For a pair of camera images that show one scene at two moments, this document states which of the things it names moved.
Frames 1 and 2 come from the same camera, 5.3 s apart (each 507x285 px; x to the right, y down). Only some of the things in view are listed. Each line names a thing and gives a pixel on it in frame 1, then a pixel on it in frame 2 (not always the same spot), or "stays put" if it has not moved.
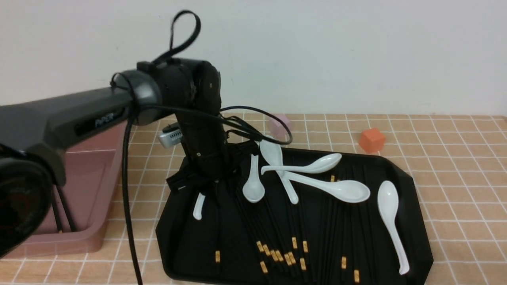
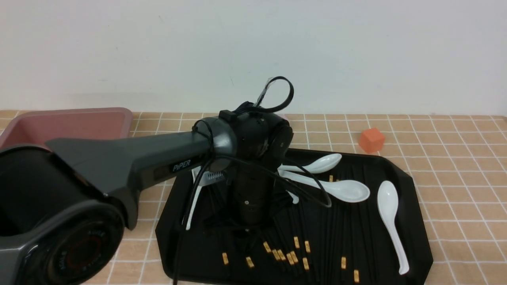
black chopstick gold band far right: (356, 236) stays put
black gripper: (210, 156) -> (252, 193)
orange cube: (372, 140) stays put
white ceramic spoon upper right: (320, 165) stays put
